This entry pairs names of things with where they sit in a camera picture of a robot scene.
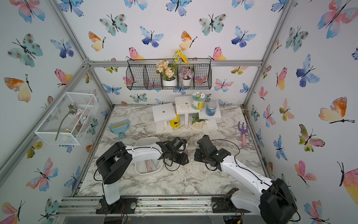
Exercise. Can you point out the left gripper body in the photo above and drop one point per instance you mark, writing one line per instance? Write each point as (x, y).
(179, 158)

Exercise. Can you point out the teal dustpan brush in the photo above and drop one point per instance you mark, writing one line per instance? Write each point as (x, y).
(119, 128)

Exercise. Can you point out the blue lid jar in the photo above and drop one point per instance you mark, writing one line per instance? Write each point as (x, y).
(211, 108)

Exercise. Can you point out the white wire cage shelf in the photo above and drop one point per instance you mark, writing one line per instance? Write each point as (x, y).
(73, 131)

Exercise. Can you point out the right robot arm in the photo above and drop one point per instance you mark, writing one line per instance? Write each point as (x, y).
(271, 199)

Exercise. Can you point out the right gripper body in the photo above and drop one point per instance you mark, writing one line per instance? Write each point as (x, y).
(199, 156)

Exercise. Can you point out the black wire wall basket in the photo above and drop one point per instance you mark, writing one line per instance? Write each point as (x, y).
(141, 75)

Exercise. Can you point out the pink straight ruler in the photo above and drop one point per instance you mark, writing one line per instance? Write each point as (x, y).
(149, 166)

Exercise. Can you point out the green lid jar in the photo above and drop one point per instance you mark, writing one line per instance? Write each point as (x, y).
(198, 99)

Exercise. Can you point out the pink artificial flower stem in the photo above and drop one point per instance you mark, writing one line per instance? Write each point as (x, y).
(73, 111)

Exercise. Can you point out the white plastic storage box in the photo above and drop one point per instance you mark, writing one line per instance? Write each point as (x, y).
(140, 166)

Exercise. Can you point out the yellow artificial flower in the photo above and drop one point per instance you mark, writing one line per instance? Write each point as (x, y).
(179, 57)

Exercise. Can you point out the purple pink garden fork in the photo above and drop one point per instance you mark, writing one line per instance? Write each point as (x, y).
(243, 129)

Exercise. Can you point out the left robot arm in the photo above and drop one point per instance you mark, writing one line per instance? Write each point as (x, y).
(116, 160)

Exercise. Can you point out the beige flower pot plant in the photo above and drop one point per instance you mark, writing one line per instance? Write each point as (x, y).
(168, 73)

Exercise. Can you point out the purple flower pot plant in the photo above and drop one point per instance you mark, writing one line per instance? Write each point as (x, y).
(186, 76)

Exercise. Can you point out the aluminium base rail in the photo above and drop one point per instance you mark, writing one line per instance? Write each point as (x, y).
(149, 206)

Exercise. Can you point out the shell planter with greenery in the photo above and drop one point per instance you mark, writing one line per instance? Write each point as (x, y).
(196, 122)

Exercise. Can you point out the white tiered display stand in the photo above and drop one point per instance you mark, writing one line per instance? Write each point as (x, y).
(167, 111)

